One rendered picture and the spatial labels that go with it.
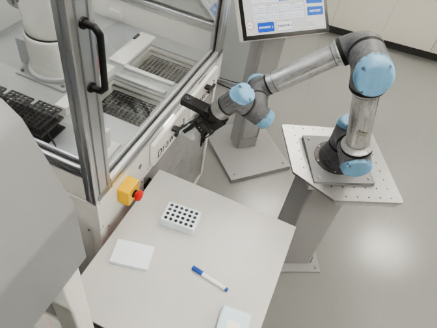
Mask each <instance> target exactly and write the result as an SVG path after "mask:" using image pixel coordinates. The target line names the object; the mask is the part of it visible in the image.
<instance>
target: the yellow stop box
mask: <svg viewBox="0 0 437 328"><path fill-rule="evenodd" d="M138 191H139V180H138V179H136V178H133V177H131V176H127V178H126V179H125V180H124V181H123V182H122V184H121V185H120V186H119V188H118V189H117V194H118V202H120V203H122V204H125V205H126V206H129V205H130V204H131V203H132V202H133V200H134V199H135V197H134V195H135V193H136V192H138Z"/></svg>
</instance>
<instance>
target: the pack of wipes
mask: <svg viewBox="0 0 437 328"><path fill-rule="evenodd" d="M251 319H252V315H251V314H250V313H247V312H244V311H242V310H238V309H236V308H232V307H229V306H226V305H224V306H222V308H221V311H220V315H219V317H218V322H217V326H216V328H250V322H251Z"/></svg>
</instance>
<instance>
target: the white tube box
mask: <svg viewBox="0 0 437 328"><path fill-rule="evenodd" d="M200 218H201V212H199V211H197V210H194V209H191V208H188V207H186V206H182V205H180V204H176V203H174V202H169V203H168V205H167V207H166V209H165V211H164V213H163V215H162V217H161V223H160V225H163V226H166V227H169V228H171V229H174V230H177V231H180V232H182V233H185V234H188V235H191V236H193V234H194V231H195V230H196V227H197V225H198V222H199V220H200Z"/></svg>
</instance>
